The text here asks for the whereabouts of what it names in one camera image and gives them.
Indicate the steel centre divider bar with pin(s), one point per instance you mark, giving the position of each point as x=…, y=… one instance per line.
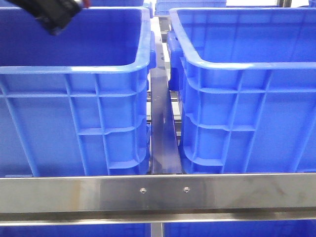
x=164, y=147

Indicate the blue bin lower right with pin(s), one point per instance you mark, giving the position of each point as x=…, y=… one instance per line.
x=286, y=228

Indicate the red mushroom push button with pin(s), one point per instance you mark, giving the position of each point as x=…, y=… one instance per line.
x=86, y=3

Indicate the blue bin lower left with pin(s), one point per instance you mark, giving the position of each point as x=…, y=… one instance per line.
x=106, y=230

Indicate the steel front rack rail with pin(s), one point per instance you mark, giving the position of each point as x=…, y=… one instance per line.
x=157, y=198

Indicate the blue bin rear left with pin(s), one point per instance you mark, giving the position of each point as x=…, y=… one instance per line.
x=124, y=3

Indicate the blue bin front left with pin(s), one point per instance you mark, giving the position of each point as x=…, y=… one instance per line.
x=75, y=104

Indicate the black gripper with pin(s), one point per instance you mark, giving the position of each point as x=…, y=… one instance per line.
x=53, y=15

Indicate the blue bin front right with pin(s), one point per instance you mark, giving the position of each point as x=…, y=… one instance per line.
x=247, y=84

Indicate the blue bin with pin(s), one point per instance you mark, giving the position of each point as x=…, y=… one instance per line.
x=162, y=7
x=106, y=230
x=124, y=3
x=75, y=104
x=247, y=84
x=286, y=228

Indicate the blue bin rear right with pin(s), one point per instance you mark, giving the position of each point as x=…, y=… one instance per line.
x=162, y=7

